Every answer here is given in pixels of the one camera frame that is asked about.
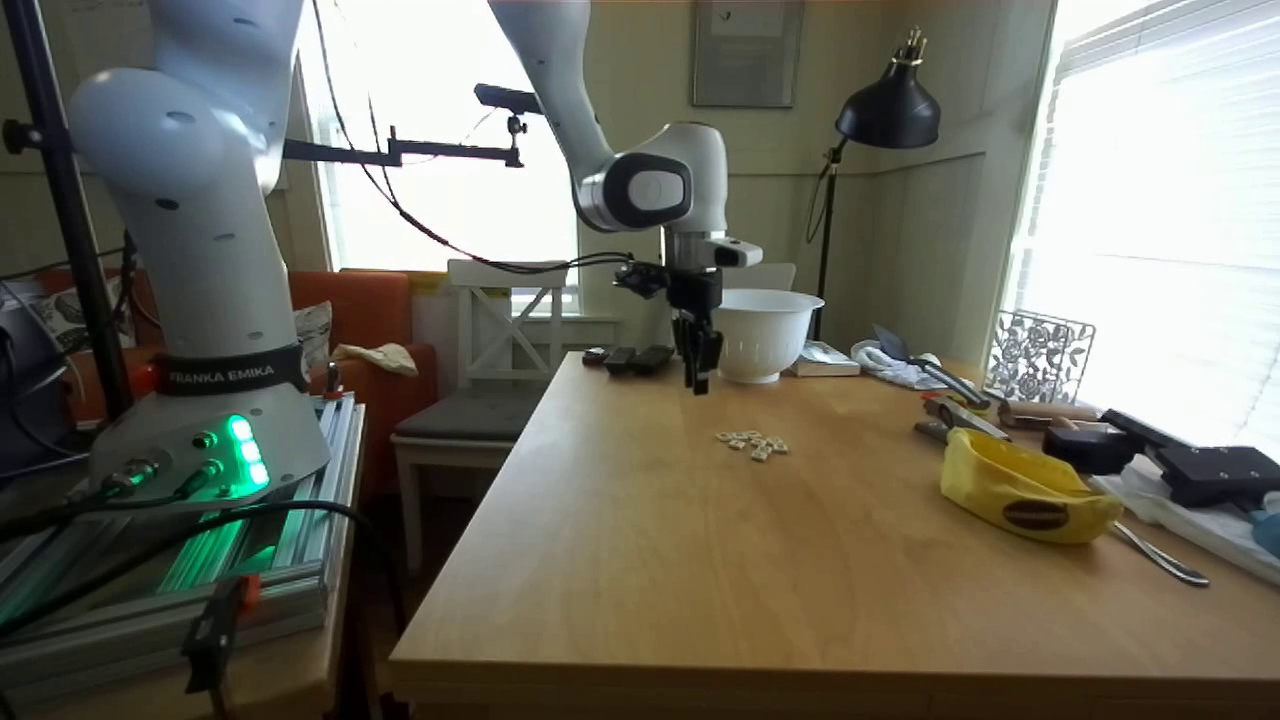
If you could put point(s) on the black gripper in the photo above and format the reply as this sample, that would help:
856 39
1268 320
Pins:
698 305

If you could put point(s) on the white Franka Panda arm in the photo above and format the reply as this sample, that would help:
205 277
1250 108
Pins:
202 203

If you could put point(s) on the large black remote control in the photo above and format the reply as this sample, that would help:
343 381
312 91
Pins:
643 362

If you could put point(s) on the white plastic bowl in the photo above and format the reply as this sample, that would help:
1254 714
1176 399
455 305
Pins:
775 340

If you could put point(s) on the grey white cloth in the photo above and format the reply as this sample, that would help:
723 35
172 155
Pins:
883 362

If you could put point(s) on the bright glass window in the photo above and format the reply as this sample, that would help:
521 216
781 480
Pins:
507 213

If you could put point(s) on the black slim tool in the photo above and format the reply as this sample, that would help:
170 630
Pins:
953 385

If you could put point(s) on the black desk lamp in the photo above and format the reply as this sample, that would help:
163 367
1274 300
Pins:
891 112

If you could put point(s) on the beige crumpled cloth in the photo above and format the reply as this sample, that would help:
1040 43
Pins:
380 356

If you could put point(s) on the yellow plastic container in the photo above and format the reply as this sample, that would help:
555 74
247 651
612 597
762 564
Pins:
1013 487

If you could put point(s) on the black boom rod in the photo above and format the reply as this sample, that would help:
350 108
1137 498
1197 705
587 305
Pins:
455 150

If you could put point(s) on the orange sofa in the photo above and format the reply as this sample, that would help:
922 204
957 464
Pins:
365 305

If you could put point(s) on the black boxy tool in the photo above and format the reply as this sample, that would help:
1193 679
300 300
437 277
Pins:
1083 449

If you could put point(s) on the white window blinds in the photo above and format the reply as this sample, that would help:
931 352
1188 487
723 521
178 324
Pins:
1163 203

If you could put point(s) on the metal spoon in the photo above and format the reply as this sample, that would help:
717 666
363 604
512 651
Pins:
1166 564

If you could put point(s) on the black stapler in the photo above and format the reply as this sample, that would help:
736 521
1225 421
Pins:
1214 472

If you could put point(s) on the white flat tray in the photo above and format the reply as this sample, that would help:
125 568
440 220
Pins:
1200 527

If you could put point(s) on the orange black clamp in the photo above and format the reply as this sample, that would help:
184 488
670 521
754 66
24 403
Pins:
215 634

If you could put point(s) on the small teal object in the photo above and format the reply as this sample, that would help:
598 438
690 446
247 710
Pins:
1266 535

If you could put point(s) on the black stand pole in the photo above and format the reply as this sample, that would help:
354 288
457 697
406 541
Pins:
75 226

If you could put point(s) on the grey framed wall picture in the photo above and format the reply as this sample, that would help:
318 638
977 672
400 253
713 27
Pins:
744 52

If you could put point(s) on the black boom mounted camera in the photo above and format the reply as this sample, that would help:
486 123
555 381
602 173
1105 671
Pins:
507 99

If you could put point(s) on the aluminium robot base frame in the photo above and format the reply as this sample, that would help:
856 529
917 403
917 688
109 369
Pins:
83 642

